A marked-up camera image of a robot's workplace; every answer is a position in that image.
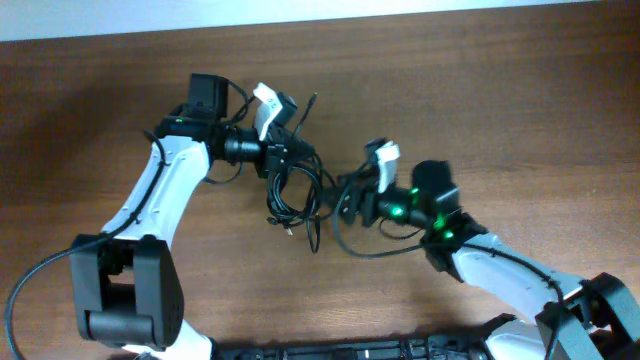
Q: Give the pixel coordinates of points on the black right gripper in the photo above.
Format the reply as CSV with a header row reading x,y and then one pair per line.
x,y
367,185

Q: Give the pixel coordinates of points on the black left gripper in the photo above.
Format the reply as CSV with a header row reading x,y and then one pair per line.
x,y
273,154

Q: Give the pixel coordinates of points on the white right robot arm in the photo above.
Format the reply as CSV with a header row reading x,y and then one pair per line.
x,y
561,315

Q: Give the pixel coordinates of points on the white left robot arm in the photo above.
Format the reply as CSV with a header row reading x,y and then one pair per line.
x,y
126,289

